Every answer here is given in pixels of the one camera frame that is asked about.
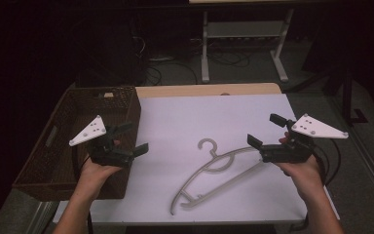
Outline person's right hand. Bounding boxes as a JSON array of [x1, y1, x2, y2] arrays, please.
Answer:
[[274, 131, 325, 200]]

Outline grey metal rail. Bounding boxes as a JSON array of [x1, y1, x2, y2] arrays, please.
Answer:
[[349, 128, 374, 211], [23, 200, 60, 234]]

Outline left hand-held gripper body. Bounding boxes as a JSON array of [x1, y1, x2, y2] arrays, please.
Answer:
[[68, 115, 134, 169]]

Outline black floor cables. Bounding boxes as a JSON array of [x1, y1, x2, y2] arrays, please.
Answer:
[[143, 48, 253, 86]]

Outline white table mat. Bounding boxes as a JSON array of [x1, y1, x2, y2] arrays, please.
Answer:
[[52, 93, 341, 226]]

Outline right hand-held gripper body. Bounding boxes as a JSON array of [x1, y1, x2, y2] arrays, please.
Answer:
[[260, 113, 350, 164]]

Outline brown wicker basket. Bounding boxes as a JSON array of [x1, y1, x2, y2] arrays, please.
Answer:
[[12, 85, 142, 202]]

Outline black metal stand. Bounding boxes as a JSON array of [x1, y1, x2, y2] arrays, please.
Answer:
[[285, 64, 370, 127]]

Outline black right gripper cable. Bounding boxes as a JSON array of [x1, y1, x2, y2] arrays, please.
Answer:
[[312, 138, 343, 188]]

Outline white metal desk frame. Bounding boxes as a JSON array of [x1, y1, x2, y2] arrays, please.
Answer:
[[200, 9, 295, 84]]

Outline beige plastic clothes hanger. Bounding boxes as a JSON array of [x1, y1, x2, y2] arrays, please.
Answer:
[[169, 137, 268, 216]]

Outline person's left hand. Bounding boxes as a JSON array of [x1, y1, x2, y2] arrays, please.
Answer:
[[77, 139, 125, 201]]

